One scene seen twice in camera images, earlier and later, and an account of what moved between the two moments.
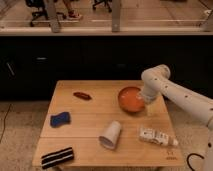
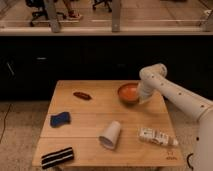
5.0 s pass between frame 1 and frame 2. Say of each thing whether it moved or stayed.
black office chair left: stayed
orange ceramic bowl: moved
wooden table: stayed
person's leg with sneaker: stayed
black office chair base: stayed
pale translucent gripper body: moved
